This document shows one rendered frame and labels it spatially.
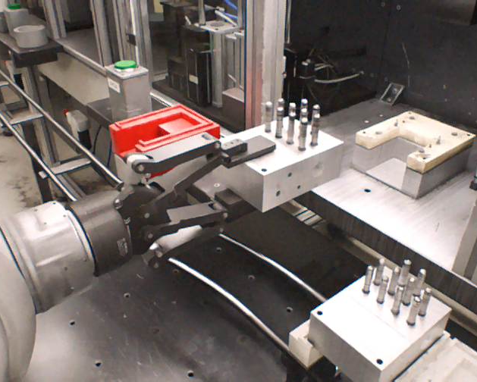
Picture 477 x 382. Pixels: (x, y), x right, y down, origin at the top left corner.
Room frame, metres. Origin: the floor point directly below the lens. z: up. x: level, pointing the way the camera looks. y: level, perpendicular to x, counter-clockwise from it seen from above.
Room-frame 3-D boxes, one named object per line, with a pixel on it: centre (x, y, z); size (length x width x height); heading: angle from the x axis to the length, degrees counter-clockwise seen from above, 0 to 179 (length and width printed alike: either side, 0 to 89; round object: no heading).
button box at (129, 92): (0.88, 0.22, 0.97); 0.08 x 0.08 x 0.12; 39
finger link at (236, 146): (0.44, 0.02, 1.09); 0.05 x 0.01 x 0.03; 128
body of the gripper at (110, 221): (0.36, 0.12, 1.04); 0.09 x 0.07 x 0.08; 128
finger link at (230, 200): (0.46, -0.01, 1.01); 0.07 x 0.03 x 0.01; 128
